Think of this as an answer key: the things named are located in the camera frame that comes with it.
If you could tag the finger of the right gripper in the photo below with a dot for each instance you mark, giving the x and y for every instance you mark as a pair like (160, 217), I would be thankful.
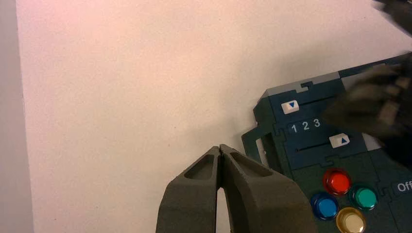
(354, 117)
(373, 82)

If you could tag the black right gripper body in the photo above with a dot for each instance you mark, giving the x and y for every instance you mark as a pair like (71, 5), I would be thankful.
(402, 128)

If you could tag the white slider knob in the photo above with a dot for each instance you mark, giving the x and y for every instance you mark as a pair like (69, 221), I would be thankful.
(289, 107)
(339, 141)

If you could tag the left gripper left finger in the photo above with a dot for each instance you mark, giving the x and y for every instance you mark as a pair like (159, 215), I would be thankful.
(193, 199)

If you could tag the red round push button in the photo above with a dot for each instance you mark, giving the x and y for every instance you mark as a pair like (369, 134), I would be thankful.
(337, 182)

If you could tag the blue round push button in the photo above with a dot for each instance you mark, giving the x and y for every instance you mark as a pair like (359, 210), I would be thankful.
(324, 206)

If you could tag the dark teal grey control box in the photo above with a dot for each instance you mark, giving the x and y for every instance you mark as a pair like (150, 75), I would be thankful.
(305, 154)

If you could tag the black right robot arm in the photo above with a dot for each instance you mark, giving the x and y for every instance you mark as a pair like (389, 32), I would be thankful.
(400, 13)

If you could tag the green round push button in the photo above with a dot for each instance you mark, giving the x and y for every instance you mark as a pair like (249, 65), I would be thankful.
(363, 197)

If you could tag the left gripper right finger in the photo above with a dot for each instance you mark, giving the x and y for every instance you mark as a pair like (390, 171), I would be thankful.
(264, 205)

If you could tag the yellow round push button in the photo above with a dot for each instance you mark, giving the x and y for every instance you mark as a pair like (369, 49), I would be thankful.
(351, 221)

